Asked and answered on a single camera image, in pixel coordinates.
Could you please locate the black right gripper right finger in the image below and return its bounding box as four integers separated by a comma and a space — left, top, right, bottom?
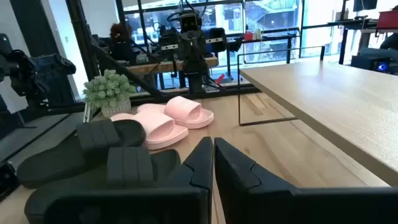
214, 138, 296, 224

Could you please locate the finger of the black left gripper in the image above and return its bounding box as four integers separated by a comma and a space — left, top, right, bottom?
183, 32, 193, 60
192, 32, 203, 60

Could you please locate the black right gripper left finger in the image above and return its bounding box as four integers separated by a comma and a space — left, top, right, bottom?
161, 136, 215, 224

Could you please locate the pink rubber slide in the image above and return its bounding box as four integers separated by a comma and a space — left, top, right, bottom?
136, 95, 215, 130
109, 111, 190, 151

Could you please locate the black rubber slide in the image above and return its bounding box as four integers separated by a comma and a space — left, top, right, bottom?
24, 146, 182, 224
17, 119, 147, 190

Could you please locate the wooden workbench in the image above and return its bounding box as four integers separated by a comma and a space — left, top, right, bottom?
128, 57, 219, 75

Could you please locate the person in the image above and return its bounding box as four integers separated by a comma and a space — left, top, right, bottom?
109, 22, 135, 62

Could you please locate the green potted plant white pot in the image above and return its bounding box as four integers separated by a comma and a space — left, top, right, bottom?
82, 68, 137, 118

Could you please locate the black metal desk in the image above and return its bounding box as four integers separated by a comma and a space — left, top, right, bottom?
326, 17, 398, 65

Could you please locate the black computer with blue light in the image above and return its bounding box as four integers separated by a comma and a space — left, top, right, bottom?
350, 47, 398, 76

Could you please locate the red box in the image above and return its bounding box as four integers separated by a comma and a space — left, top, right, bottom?
375, 10, 398, 31

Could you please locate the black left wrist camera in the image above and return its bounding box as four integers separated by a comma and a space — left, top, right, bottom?
179, 10, 203, 32

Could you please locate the wooden shelf black metal frame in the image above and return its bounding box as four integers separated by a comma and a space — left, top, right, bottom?
236, 45, 398, 187

